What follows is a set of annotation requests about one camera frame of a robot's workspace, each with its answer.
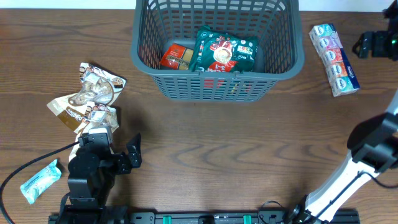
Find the left black cable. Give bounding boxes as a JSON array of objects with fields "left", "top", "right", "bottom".
[{"left": 0, "top": 141, "right": 80, "bottom": 224}]

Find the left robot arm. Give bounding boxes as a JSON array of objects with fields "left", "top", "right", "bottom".
[{"left": 48, "top": 133, "right": 142, "bottom": 224}]

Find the right black cable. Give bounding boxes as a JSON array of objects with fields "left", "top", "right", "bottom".
[{"left": 362, "top": 170, "right": 398, "bottom": 189}]

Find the green Nescafe coffee bag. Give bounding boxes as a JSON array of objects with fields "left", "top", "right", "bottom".
[{"left": 188, "top": 26, "right": 258, "bottom": 73}]

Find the upper brown snack pouch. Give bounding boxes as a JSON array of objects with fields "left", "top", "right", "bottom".
[{"left": 68, "top": 62, "right": 126, "bottom": 106}]

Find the light blue wipes packet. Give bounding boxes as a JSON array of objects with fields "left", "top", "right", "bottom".
[{"left": 20, "top": 159, "right": 62, "bottom": 205}]

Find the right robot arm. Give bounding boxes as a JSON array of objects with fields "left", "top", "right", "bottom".
[{"left": 285, "top": 25, "right": 397, "bottom": 223}]

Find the lower beige snack pouch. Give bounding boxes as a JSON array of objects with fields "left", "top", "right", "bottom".
[{"left": 75, "top": 101, "right": 119, "bottom": 142}]

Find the middle brown snack pouch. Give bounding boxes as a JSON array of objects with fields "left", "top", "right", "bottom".
[{"left": 47, "top": 93, "right": 90, "bottom": 134}]

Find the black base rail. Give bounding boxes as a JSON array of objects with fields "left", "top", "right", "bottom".
[{"left": 48, "top": 205, "right": 361, "bottom": 224}]

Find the brown snack pouch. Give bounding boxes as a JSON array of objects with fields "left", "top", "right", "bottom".
[
  {"left": 47, "top": 93, "right": 90, "bottom": 134},
  {"left": 68, "top": 62, "right": 126, "bottom": 106}
]

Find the black cable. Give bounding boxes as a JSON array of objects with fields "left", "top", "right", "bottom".
[
  {"left": 0, "top": 141, "right": 80, "bottom": 224},
  {"left": 362, "top": 170, "right": 398, "bottom": 189}
]

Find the colourful tissue pack strip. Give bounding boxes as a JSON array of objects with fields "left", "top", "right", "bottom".
[{"left": 309, "top": 24, "right": 360, "bottom": 97}]

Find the grey plastic basket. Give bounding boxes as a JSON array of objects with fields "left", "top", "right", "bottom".
[{"left": 131, "top": 0, "right": 305, "bottom": 102}]

